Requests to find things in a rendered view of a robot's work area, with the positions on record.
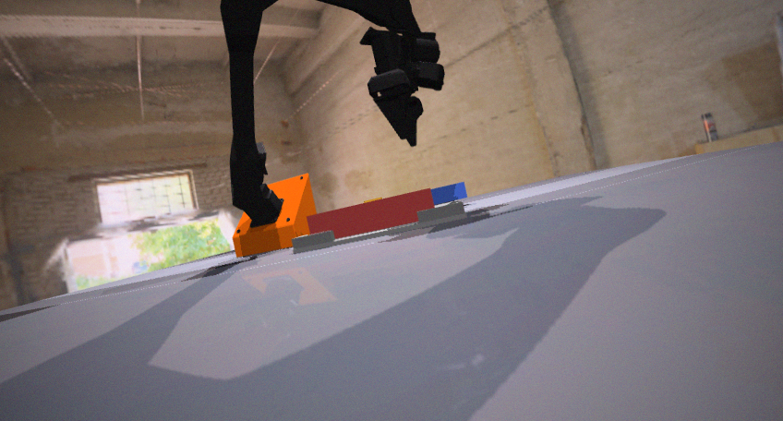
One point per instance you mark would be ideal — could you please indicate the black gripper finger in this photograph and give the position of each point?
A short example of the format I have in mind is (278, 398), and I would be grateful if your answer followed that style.
(412, 126)
(393, 106)

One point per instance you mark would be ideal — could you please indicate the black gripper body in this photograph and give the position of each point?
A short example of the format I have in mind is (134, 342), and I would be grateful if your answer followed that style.
(390, 78)

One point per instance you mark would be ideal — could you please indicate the dark red bar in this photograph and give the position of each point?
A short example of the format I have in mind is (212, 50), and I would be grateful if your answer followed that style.
(372, 216)

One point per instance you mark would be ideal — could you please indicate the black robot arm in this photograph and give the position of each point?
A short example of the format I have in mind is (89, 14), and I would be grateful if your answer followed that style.
(241, 22)

